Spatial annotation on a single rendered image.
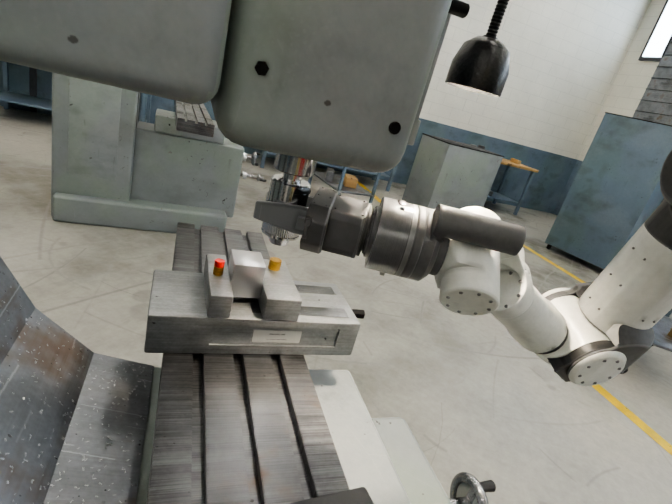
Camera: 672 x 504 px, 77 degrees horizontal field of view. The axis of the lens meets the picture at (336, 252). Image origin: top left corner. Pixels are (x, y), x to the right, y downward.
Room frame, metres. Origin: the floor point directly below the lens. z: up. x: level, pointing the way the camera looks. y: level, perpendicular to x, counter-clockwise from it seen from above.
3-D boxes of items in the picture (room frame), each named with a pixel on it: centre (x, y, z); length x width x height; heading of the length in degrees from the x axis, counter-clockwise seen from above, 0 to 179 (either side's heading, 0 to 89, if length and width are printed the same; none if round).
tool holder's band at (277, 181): (0.49, 0.07, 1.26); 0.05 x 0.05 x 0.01
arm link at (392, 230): (0.49, -0.02, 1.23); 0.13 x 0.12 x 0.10; 0
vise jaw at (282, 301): (0.67, 0.09, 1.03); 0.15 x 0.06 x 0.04; 24
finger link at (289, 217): (0.46, 0.07, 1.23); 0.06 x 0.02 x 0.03; 90
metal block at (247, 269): (0.65, 0.14, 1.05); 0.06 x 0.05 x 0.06; 24
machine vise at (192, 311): (0.66, 0.11, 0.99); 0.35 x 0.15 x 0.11; 114
